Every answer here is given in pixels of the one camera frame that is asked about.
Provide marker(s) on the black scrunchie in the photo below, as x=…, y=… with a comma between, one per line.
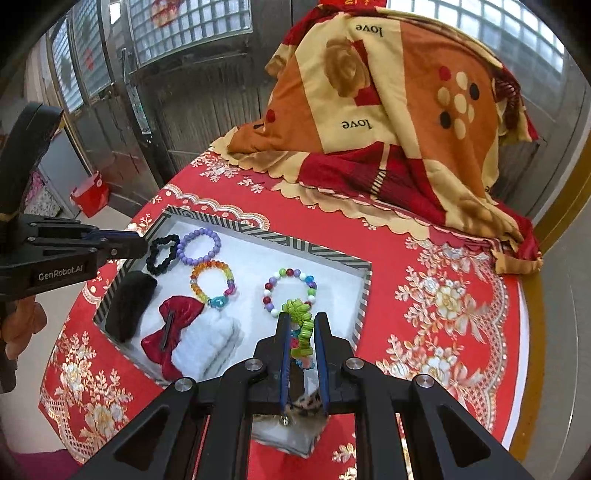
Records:
x=154, y=263

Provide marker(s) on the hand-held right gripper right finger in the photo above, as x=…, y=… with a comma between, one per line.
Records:
x=322, y=364

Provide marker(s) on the white tray with striped rim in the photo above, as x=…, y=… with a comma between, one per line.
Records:
x=249, y=286

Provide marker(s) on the red paper window decoration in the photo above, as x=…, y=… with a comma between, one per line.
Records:
x=165, y=11

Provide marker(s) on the red plastic bin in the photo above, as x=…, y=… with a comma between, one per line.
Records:
x=90, y=196

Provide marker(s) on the orange and red printed blanket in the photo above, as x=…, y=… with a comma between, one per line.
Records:
x=392, y=115

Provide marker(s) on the white fluffy scrunchie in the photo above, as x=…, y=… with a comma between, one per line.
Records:
x=207, y=346

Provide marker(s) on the person's left hand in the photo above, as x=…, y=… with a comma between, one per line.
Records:
x=23, y=323

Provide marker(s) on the person's purple clothing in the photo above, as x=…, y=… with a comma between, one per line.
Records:
x=41, y=466

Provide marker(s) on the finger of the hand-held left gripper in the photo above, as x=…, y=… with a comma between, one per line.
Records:
x=129, y=251
x=115, y=235

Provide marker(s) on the barred window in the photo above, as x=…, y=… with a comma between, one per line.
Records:
x=74, y=64

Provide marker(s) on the black hair clip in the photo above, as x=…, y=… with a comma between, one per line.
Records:
x=131, y=304

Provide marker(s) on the red floral tablecloth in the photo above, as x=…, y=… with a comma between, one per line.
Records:
x=438, y=295

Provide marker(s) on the floral patterned cloth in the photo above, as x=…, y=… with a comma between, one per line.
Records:
x=44, y=196

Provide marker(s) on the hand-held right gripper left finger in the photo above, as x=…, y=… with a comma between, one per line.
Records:
x=285, y=364

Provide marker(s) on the red velvet bow hair clip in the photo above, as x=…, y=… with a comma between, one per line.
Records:
x=175, y=318

